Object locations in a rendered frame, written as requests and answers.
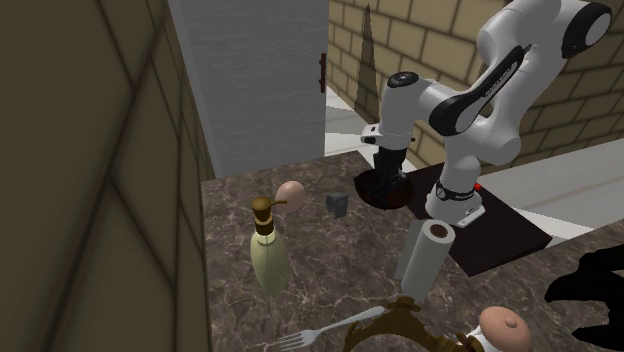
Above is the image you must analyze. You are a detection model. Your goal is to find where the dark brown bowl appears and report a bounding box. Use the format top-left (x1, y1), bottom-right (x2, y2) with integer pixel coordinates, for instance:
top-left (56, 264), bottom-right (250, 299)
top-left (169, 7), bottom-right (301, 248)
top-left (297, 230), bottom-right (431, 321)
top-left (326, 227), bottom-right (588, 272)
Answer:
top-left (353, 167), bottom-right (416, 211)

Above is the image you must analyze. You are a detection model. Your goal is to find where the small grey block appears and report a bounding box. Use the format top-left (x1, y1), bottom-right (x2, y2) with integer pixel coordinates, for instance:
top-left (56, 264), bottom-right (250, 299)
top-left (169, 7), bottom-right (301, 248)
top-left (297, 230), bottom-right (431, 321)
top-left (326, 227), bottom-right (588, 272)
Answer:
top-left (325, 192), bottom-right (349, 220)

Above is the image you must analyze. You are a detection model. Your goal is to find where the beige egg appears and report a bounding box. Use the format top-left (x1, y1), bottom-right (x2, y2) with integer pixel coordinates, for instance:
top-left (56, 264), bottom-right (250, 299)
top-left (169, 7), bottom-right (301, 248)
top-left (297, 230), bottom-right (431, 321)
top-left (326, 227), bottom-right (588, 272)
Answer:
top-left (274, 180), bottom-right (307, 215)

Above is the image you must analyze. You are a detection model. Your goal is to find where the white paper towel roll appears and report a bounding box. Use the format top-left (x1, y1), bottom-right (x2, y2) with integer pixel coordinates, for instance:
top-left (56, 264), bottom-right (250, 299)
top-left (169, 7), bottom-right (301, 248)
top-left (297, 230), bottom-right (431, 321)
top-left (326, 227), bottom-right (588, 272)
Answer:
top-left (393, 218), bottom-right (457, 303)

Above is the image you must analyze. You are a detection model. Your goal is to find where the dark robot stand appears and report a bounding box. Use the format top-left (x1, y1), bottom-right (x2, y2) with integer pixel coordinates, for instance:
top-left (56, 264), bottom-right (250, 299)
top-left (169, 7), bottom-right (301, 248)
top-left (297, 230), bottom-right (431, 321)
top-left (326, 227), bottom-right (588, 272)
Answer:
top-left (404, 163), bottom-right (554, 278)

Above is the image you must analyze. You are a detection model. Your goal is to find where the green soap dispenser brown pump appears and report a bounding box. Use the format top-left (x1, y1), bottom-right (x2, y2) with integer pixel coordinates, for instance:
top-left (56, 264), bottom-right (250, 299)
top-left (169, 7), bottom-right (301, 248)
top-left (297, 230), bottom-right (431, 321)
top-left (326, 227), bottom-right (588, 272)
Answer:
top-left (249, 195), bottom-right (292, 297)

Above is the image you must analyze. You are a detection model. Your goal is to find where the brown ornate stand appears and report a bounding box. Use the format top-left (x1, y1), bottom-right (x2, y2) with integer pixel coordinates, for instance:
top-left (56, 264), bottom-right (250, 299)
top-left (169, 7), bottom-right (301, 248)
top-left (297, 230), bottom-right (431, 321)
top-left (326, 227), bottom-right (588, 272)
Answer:
top-left (341, 295), bottom-right (485, 352)

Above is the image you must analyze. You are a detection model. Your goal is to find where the silver fork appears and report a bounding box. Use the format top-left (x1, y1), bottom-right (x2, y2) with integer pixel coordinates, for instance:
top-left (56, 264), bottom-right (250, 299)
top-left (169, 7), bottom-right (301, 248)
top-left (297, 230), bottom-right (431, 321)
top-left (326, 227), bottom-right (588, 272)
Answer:
top-left (277, 305), bottom-right (387, 352)

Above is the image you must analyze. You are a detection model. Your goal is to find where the figure with beige round head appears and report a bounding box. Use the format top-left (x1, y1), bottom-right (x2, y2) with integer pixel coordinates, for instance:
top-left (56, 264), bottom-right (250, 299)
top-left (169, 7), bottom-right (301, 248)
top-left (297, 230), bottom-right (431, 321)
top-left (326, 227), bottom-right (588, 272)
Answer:
top-left (457, 305), bottom-right (533, 352)

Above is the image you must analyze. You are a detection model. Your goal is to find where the black irregular object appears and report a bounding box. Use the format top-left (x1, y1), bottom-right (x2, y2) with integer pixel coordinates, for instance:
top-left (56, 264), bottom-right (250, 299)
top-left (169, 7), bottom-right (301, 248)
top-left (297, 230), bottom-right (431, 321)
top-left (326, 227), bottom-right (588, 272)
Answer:
top-left (543, 243), bottom-right (624, 352)

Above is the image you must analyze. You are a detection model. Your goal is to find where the grey door with brown handle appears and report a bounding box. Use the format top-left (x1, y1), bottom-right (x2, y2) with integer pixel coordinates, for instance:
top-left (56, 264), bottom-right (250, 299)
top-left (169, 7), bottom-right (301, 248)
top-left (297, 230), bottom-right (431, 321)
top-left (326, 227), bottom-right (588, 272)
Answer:
top-left (167, 0), bottom-right (331, 180)

